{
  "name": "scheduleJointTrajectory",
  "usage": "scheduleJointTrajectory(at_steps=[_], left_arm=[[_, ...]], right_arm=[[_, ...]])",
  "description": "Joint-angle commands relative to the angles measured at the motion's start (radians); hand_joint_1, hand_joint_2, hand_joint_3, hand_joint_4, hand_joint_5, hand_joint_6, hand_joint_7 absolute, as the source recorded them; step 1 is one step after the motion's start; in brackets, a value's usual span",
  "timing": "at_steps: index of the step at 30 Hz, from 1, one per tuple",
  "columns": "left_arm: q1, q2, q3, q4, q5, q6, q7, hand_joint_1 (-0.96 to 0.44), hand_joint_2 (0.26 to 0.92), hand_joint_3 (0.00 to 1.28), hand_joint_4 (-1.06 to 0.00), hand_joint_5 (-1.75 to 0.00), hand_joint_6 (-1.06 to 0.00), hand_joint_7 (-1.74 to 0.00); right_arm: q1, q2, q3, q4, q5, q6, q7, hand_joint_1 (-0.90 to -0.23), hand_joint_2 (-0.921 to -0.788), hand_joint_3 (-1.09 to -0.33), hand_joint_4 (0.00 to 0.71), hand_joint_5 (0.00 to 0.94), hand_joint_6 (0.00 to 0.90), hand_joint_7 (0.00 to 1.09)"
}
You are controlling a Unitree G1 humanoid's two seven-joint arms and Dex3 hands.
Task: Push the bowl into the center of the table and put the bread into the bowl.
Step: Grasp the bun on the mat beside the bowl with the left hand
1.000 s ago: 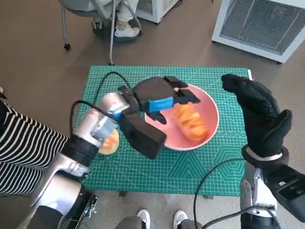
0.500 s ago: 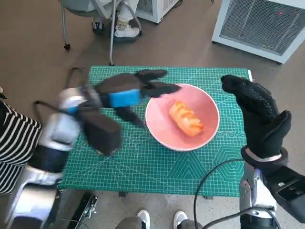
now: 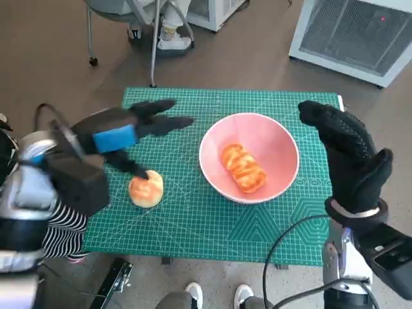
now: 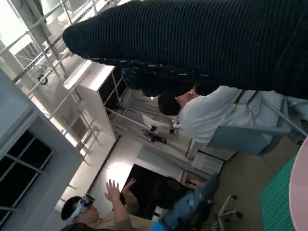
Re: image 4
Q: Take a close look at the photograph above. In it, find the silver metal pole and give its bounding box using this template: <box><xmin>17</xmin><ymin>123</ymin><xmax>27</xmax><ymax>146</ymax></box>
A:
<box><xmin>262</xmin><ymin>100</ymin><xmax>308</xmax><ymax>138</ymax></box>

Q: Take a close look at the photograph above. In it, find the black flat screen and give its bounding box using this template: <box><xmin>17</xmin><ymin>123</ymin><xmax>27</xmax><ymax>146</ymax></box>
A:
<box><xmin>120</xmin><ymin>163</ymin><xmax>193</xmax><ymax>221</ymax></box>

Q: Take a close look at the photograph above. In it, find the grey chair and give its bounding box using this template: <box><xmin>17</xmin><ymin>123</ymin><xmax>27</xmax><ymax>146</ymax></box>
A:
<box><xmin>207</xmin><ymin>96</ymin><xmax>308</xmax><ymax>156</ymax></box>

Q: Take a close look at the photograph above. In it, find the VR headset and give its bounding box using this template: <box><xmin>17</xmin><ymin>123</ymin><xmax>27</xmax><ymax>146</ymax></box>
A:
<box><xmin>68</xmin><ymin>194</ymin><xmax>96</xmax><ymax>220</ymax></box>

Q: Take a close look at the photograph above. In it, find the white shelf cabinet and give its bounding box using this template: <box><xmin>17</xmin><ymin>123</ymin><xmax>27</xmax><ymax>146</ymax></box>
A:
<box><xmin>63</xmin><ymin>59</ymin><xmax>129</xmax><ymax>146</ymax></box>

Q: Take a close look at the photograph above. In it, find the black knitted gloved right hand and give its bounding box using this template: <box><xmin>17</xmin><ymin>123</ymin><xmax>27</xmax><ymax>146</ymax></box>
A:
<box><xmin>62</xmin><ymin>0</ymin><xmax>308</xmax><ymax>99</ymax></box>

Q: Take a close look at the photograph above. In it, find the dark window with frame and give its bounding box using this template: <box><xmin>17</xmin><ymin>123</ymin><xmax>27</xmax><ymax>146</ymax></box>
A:
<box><xmin>0</xmin><ymin>129</ymin><xmax>53</xmax><ymax>217</ymax></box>

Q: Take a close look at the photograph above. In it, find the seated person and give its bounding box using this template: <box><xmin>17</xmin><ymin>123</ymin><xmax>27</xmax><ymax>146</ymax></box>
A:
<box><xmin>157</xmin><ymin>83</ymin><xmax>308</xmax><ymax>156</ymax></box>

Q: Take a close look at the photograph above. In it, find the pink bowl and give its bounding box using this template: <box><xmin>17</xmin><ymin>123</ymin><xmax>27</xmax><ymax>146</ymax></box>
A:
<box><xmin>288</xmin><ymin>137</ymin><xmax>308</xmax><ymax>231</ymax></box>

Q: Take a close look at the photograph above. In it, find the green cutting mat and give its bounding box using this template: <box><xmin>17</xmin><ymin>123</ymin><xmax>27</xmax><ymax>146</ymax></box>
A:
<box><xmin>259</xmin><ymin>154</ymin><xmax>298</xmax><ymax>231</ymax></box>

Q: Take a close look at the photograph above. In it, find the small white appliance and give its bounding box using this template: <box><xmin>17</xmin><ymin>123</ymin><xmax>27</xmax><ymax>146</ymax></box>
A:
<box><xmin>185</xmin><ymin>138</ymin><xmax>238</xmax><ymax>180</ymax></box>

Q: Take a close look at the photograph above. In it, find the person wearing headset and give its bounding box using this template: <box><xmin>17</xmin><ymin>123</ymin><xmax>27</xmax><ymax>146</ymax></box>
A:
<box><xmin>61</xmin><ymin>178</ymin><xmax>150</xmax><ymax>231</ymax></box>

